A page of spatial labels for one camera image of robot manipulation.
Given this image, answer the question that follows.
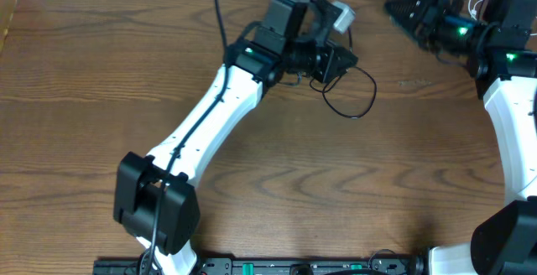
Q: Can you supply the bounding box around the black usb cable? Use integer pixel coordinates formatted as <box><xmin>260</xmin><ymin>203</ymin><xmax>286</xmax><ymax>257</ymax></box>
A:
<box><xmin>309</xmin><ymin>27</ymin><xmax>378</xmax><ymax>120</ymax></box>

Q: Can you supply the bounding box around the white usb cable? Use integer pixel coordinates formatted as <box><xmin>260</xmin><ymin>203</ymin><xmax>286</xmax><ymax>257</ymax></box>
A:
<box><xmin>467</xmin><ymin>0</ymin><xmax>494</xmax><ymax>21</ymax></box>

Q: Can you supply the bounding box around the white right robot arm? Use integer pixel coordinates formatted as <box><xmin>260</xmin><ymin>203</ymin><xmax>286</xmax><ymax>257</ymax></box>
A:
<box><xmin>384</xmin><ymin>0</ymin><xmax>536</xmax><ymax>275</ymax></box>

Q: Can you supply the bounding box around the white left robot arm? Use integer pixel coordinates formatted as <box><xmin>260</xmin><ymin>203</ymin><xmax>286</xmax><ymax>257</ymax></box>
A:
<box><xmin>113</xmin><ymin>0</ymin><xmax>357</xmax><ymax>274</ymax></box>

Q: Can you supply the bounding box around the cardboard box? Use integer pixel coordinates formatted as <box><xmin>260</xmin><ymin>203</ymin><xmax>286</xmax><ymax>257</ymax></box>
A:
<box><xmin>0</xmin><ymin>0</ymin><xmax>18</xmax><ymax>49</ymax></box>

